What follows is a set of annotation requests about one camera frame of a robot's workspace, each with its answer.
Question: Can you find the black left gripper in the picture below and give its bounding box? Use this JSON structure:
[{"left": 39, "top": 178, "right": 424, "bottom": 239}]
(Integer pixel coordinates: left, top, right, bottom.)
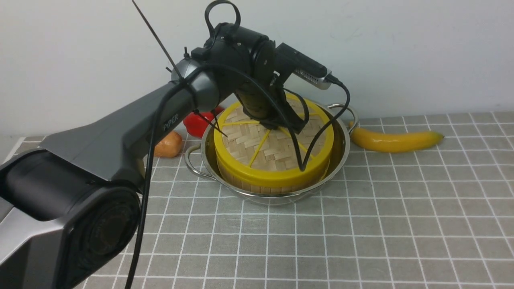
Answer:
[{"left": 235, "top": 86, "right": 310, "bottom": 134}]

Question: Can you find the yellow woven bamboo steamer lid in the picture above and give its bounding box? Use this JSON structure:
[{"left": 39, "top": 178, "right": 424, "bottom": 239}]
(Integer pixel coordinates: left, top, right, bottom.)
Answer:
[{"left": 213, "top": 100, "right": 335, "bottom": 171}]

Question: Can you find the yellow bamboo steamer basket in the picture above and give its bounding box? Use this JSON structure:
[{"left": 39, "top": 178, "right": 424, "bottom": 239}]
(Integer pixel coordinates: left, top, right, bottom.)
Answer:
[{"left": 217, "top": 158, "right": 331, "bottom": 195}]

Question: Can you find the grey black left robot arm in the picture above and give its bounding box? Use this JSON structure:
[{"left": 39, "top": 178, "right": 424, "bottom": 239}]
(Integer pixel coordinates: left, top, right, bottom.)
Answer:
[{"left": 0, "top": 23, "right": 305, "bottom": 289}]

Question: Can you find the stainless steel pot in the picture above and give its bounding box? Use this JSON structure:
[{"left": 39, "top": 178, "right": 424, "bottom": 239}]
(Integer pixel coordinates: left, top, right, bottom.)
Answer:
[{"left": 184, "top": 106, "right": 359, "bottom": 206}]

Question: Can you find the red bell pepper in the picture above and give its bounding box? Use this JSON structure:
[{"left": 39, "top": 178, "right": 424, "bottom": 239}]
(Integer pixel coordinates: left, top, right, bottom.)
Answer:
[{"left": 182, "top": 106, "right": 225, "bottom": 139}]

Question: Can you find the brown potato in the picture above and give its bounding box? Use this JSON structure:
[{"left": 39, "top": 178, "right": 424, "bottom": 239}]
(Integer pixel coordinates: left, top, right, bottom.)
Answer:
[{"left": 153, "top": 130, "right": 184, "bottom": 159}]

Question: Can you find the yellow banana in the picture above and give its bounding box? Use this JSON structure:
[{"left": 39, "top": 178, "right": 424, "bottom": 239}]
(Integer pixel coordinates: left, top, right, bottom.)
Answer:
[{"left": 351, "top": 127, "right": 445, "bottom": 153}]

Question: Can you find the grey checkered tablecloth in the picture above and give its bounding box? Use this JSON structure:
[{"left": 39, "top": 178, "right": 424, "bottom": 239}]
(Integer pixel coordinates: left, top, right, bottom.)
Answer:
[{"left": 0, "top": 112, "right": 514, "bottom": 289}]

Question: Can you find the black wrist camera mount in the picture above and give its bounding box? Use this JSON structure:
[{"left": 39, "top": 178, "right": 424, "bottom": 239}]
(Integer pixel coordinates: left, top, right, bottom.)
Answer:
[{"left": 275, "top": 43, "right": 332, "bottom": 90}]

